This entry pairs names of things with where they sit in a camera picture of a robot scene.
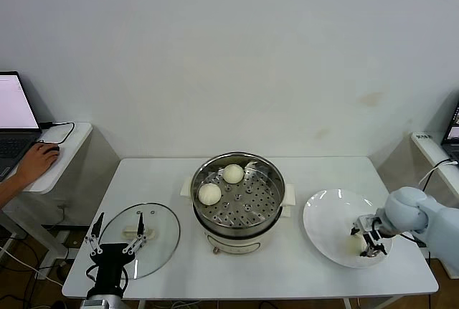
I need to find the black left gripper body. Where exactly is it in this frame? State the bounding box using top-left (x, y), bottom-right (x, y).
top-left (88, 244), bottom-right (138, 299)

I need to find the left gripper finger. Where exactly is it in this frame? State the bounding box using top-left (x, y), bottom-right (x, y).
top-left (120, 211), bottom-right (148, 256)
top-left (84, 211), bottom-right (105, 257)

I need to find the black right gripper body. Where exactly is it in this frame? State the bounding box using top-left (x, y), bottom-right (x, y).
top-left (371, 208), bottom-right (394, 242)

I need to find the white steamed baozi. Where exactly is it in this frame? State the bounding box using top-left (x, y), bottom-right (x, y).
top-left (343, 235), bottom-right (371, 257)
top-left (197, 182), bottom-right (222, 206)
top-left (222, 163), bottom-right (245, 184)

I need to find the glass lid with cream handle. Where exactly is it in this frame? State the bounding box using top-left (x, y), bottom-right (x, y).
top-left (96, 202), bottom-right (181, 280)

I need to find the person's bare forearm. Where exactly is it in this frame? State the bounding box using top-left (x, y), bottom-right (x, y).
top-left (0, 172), bottom-right (28, 206)

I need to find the stainless steel steamer basket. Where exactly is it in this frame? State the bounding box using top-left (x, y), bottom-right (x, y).
top-left (189, 151), bottom-right (287, 232)

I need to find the person's bare hand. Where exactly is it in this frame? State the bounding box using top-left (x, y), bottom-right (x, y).
top-left (17, 143), bottom-right (60, 184)

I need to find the white round plate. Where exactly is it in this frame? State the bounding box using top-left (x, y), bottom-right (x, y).
top-left (301, 189), bottom-right (393, 270)

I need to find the white side table with label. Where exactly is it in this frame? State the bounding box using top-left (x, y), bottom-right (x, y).
top-left (410, 131), bottom-right (459, 277)

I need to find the cream electric cooker base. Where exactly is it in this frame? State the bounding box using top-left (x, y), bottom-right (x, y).
top-left (178, 176), bottom-right (297, 255)

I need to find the laptop showing video windows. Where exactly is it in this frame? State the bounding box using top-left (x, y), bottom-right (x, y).
top-left (440, 95), bottom-right (459, 165)

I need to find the laptop with blank screen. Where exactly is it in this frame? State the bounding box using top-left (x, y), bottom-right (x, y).
top-left (0, 70), bottom-right (43, 181)

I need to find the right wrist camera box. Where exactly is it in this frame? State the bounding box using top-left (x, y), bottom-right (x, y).
top-left (356, 215), bottom-right (374, 233)

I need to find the white laptop cable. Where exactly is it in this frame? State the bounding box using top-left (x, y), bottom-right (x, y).
top-left (418, 158), bottom-right (458, 191)

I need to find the black laptop cable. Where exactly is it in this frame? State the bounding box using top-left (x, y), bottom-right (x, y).
top-left (38, 121), bottom-right (75, 144)

